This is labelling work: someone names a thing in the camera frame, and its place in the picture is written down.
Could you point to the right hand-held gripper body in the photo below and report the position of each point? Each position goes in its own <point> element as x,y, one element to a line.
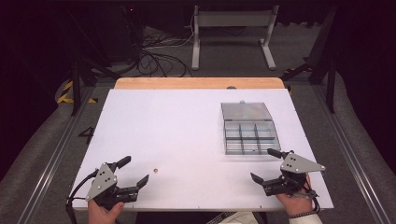
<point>297,165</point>

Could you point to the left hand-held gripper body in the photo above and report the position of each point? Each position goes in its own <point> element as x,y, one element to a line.
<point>101,182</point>

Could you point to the clear plastic compartment box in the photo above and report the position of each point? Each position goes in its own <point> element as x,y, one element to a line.
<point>249,130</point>

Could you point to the person's left hand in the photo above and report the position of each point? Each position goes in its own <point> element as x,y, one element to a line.
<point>101,215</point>

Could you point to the person's right hand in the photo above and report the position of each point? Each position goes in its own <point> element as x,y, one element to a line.
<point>297,203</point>

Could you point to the person's clothing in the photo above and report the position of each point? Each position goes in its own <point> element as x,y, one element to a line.
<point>236,219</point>

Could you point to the black tripod stand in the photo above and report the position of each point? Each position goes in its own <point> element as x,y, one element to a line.
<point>75,93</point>
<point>331,93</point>

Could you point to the dark equipment case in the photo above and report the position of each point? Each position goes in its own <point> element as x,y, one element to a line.
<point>124,31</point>

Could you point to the grey metal stand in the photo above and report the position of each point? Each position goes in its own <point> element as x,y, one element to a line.
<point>233,19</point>

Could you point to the aluminium floor rail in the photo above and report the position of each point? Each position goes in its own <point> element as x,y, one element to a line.
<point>52,168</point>
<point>357,168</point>

